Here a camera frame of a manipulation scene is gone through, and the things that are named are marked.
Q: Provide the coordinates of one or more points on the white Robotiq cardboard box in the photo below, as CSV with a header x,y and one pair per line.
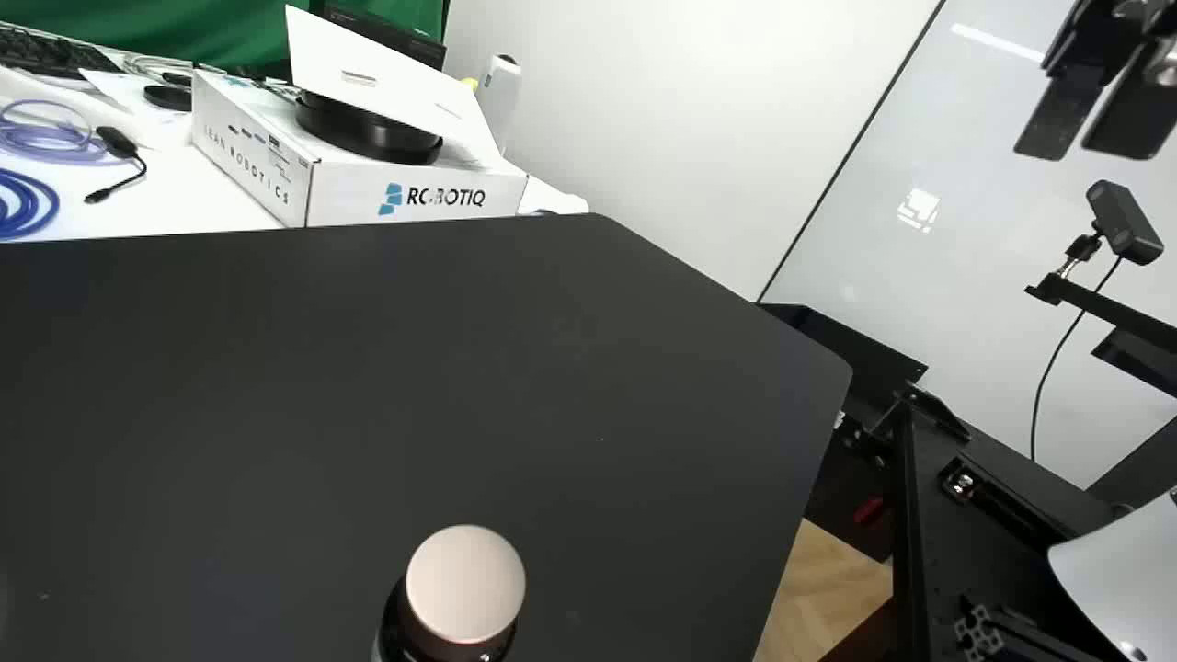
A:
x,y
302,181

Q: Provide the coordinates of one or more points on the green cloth backdrop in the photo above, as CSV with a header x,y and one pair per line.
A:
x,y
210,31

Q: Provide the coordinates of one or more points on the black adapter with cable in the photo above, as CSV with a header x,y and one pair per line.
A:
x,y
118,147

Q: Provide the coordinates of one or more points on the black side camera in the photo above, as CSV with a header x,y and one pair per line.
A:
x,y
1118,218

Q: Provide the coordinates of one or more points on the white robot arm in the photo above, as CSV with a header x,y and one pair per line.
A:
x,y
1111,80

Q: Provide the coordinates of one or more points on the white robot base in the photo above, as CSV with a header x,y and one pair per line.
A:
x,y
1123,577

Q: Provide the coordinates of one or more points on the black aluminium frame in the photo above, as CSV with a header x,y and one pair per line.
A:
x,y
966,518

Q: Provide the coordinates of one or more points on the dark green bottle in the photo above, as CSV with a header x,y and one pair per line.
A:
x,y
456,600

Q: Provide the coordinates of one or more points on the black keyboard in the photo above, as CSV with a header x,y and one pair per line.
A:
x,y
48,52

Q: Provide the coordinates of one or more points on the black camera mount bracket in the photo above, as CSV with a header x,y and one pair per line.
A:
x,y
1137,343

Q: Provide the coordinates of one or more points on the black round disc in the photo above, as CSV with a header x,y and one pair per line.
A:
x,y
364,134

